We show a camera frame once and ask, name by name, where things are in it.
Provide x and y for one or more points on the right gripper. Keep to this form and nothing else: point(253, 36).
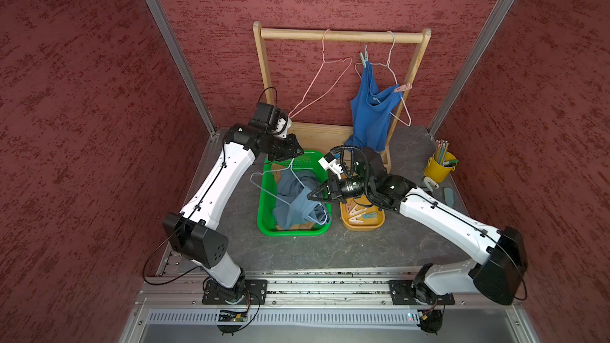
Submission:
point(334, 190)

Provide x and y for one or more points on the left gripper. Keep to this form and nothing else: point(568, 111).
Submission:
point(290, 152)

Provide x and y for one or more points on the pink clothespin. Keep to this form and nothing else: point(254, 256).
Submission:
point(403, 88)
point(352, 204)

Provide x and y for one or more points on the grey-blue tank top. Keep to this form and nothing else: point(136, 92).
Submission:
point(292, 204)

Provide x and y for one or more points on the teal clothespin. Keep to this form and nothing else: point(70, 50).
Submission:
point(364, 56)
point(369, 216)

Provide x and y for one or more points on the royal blue tank top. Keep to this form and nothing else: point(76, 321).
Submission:
point(371, 112)

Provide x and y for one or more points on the white wire hanger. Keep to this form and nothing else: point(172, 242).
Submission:
point(388, 66)

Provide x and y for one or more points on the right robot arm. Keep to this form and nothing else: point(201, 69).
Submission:
point(497, 259)

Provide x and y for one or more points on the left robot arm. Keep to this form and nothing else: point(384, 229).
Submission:
point(193, 232)

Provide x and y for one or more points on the wooden clothes rack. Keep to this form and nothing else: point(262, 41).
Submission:
point(322, 137)

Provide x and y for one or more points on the yellow plastic tray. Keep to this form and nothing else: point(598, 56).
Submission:
point(369, 225)

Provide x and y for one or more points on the green plastic basket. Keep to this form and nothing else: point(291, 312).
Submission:
point(267, 224)

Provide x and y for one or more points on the white tape roll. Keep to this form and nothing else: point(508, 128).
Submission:
point(429, 184)

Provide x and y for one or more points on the yellow pencil cup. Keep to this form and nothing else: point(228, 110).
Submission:
point(442, 162)

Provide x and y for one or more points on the grey-blue spatula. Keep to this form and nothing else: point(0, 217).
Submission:
point(449, 196)

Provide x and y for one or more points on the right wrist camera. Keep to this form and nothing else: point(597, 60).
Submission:
point(332, 164)

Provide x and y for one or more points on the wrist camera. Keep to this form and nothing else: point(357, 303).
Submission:
point(332, 164)
point(269, 119)

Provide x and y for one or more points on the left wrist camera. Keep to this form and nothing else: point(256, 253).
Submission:
point(269, 119)

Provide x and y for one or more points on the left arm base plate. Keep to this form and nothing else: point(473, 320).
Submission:
point(244, 292)

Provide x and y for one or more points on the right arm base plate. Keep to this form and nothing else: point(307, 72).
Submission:
point(409, 293)

